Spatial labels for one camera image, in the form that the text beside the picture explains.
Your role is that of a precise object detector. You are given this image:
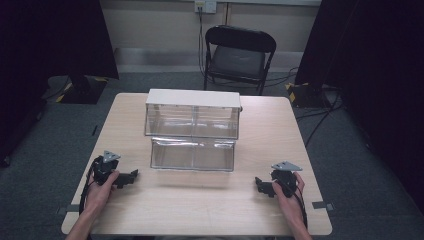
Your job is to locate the clear plastic drawer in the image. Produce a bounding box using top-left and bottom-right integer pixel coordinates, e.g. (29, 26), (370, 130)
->
(149, 136), (237, 173)
(145, 103), (240, 140)

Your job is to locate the black cable from wall socket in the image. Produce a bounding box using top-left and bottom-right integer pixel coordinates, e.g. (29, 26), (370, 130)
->
(197, 5), (208, 79)

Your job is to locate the black floor cable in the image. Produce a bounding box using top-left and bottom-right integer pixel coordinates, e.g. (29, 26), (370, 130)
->
(263, 65), (300, 89)
(295, 91), (345, 148)

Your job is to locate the white wall socket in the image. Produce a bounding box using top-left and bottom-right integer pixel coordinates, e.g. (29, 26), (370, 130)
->
(194, 0), (218, 15)

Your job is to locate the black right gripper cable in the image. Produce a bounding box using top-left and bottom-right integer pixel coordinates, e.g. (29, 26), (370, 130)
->
(294, 185), (309, 231)

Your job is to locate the black folding chair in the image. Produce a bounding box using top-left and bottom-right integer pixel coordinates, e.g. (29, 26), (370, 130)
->
(203, 24), (278, 97)

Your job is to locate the person's left hand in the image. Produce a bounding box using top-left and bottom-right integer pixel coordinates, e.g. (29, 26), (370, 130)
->
(84, 169), (121, 215)

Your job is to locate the person's right hand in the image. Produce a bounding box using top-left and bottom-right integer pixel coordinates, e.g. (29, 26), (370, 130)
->
(271, 171), (307, 218)

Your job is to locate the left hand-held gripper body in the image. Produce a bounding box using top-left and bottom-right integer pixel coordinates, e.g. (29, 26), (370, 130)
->
(92, 150), (126, 187)

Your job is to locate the dark curtain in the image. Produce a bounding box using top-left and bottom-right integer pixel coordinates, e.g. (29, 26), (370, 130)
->
(294, 0), (424, 216)
(0, 0), (120, 168)

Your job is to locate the white-topped clear drawer cabinet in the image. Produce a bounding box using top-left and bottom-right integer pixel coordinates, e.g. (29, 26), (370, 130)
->
(143, 87), (243, 141)

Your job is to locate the black stand base with striped tape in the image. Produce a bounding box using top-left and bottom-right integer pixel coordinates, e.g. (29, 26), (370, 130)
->
(284, 81), (333, 109)
(55, 74), (110, 105)

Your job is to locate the grey tape strip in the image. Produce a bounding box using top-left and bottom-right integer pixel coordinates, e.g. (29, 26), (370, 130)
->
(311, 200), (335, 212)
(55, 203), (81, 216)

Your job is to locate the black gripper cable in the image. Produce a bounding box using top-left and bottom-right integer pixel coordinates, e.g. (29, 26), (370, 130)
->
(294, 185), (309, 231)
(78, 155), (103, 216)

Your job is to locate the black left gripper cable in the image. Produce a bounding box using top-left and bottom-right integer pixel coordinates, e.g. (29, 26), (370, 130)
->
(78, 155), (103, 216)

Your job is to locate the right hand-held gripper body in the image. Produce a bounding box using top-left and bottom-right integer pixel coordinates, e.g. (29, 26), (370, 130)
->
(270, 161), (304, 199)

